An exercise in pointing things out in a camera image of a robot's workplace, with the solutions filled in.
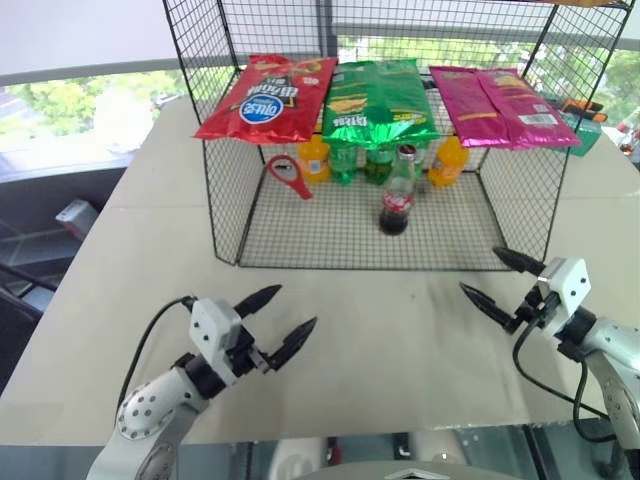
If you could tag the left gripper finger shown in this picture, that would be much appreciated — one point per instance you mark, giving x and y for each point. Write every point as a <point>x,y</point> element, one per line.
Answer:
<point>295,340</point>
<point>260,299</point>

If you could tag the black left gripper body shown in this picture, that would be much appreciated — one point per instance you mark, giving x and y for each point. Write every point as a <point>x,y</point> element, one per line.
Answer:
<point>245,350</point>

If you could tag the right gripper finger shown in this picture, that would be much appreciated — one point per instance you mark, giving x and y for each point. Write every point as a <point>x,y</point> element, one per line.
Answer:
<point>520,262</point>
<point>487,304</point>

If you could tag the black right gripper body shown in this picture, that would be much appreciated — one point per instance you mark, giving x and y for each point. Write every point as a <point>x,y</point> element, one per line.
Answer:
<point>540,307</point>

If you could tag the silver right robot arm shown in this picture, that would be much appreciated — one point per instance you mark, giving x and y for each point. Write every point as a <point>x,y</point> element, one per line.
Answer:
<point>612,350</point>

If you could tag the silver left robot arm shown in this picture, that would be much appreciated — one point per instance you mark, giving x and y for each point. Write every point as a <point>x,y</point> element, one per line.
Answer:
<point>145,415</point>

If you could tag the red bottle opener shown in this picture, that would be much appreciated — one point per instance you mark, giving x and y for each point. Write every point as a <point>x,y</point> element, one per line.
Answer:
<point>300,187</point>

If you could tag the orange soda bottle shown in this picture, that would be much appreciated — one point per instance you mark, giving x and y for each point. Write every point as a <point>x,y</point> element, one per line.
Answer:
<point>447,165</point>
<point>314,162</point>

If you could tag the glass cola bottle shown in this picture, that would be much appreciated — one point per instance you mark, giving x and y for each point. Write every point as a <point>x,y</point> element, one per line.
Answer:
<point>396,200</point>

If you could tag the green soda bottle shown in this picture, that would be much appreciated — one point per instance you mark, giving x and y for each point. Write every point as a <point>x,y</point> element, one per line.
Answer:
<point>377,167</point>
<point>345,165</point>

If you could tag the teal box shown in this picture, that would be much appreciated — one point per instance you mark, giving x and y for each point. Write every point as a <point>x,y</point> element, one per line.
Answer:
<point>585,135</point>

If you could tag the magenta chip bag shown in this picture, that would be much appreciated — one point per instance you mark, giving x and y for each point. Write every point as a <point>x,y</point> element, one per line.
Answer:
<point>460,105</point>
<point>530,115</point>

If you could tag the orange black tool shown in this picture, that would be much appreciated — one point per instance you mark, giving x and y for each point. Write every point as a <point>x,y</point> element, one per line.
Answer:
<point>582,107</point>

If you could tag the red chip bag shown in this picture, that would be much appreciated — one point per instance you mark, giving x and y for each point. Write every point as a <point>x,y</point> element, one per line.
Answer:
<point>265,105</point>

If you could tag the grey metal box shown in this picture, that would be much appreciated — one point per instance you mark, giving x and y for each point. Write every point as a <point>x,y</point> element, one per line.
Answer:
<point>77,217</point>

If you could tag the green chip bag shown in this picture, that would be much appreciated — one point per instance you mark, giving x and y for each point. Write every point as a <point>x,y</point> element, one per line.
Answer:
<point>375,105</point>

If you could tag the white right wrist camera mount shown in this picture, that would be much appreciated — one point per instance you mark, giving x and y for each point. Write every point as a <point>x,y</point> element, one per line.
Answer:
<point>570,285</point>

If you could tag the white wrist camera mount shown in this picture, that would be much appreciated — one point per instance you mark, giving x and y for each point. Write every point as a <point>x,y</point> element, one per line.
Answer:
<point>210,325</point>
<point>570,285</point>

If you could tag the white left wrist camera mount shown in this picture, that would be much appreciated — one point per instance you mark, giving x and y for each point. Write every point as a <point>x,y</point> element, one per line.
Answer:
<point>210,325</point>

